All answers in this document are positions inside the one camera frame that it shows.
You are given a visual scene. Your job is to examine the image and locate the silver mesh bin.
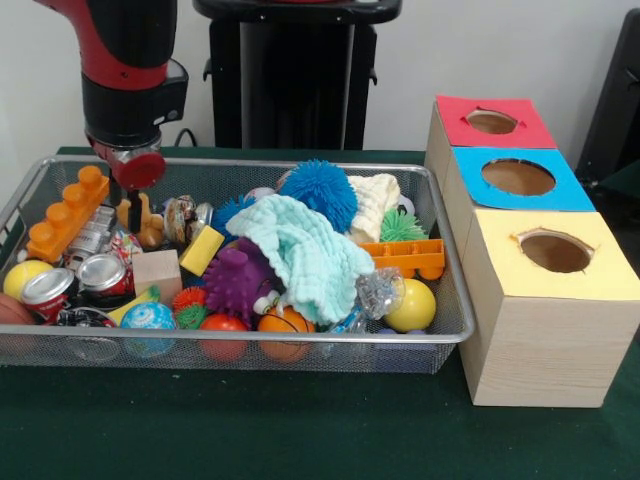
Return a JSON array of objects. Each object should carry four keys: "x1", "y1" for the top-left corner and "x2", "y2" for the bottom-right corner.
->
[{"x1": 0, "y1": 154, "x2": 476, "y2": 374}]

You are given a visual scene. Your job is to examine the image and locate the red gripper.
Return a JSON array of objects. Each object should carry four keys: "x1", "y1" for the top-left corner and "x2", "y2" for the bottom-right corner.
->
[{"x1": 89, "y1": 135, "x2": 167, "y2": 234}]

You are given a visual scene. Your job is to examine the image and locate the dark green table cloth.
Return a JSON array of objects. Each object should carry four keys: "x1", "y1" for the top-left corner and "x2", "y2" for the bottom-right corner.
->
[
  {"x1": 0, "y1": 145, "x2": 640, "y2": 480},
  {"x1": 592, "y1": 158, "x2": 640, "y2": 236}
]

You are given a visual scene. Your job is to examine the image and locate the green spiky rubber ball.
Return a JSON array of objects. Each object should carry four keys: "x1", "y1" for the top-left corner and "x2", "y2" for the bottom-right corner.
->
[{"x1": 379, "y1": 208, "x2": 430, "y2": 244}]

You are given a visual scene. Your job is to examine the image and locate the plain yellow ball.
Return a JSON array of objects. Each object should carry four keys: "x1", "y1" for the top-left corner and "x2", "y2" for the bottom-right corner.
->
[{"x1": 383, "y1": 278, "x2": 438, "y2": 333}]

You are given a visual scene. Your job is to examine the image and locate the orange wheeled toy brick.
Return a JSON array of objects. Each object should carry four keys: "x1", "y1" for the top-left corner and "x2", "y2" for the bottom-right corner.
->
[{"x1": 359, "y1": 238, "x2": 446, "y2": 280}]

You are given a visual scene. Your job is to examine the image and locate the orange toy basketball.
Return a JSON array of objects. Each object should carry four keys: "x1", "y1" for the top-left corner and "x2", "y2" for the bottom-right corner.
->
[{"x1": 258, "y1": 307, "x2": 317, "y2": 364}]

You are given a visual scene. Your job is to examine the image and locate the purple spiky monster toy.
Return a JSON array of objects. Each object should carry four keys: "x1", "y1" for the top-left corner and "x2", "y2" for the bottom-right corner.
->
[{"x1": 203, "y1": 238, "x2": 281, "y2": 326}]

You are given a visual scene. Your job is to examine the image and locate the mint green cloth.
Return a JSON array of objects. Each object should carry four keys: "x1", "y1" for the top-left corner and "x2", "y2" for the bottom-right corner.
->
[{"x1": 225, "y1": 194, "x2": 376, "y2": 324}]

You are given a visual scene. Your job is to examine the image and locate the red soda can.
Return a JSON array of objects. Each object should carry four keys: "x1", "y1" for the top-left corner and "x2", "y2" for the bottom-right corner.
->
[{"x1": 20, "y1": 268, "x2": 76, "y2": 324}]

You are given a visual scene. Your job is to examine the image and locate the orange studded toy brick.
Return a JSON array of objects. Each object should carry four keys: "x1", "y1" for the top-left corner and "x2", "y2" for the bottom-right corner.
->
[{"x1": 25, "y1": 165, "x2": 111, "y2": 264}]

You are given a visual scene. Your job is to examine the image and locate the blue spiky rubber ball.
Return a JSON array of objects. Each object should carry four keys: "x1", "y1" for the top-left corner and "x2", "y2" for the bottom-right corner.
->
[{"x1": 278, "y1": 159, "x2": 359, "y2": 234}]

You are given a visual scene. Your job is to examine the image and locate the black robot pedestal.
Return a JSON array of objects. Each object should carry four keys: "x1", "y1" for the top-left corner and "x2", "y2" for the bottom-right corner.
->
[{"x1": 192, "y1": 0, "x2": 404, "y2": 151}]

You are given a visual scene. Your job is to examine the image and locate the cream knitted cloth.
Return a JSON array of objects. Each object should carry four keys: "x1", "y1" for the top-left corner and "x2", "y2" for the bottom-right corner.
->
[{"x1": 347, "y1": 173, "x2": 403, "y2": 245}]

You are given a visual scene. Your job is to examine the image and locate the wooden box three holes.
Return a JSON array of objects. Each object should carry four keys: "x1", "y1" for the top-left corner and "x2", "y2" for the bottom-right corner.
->
[{"x1": 424, "y1": 95, "x2": 640, "y2": 409}]

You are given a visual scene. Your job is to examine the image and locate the colourful patterned cloth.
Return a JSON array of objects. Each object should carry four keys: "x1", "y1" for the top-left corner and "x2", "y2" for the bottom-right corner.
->
[{"x1": 109, "y1": 230, "x2": 144, "y2": 262}]

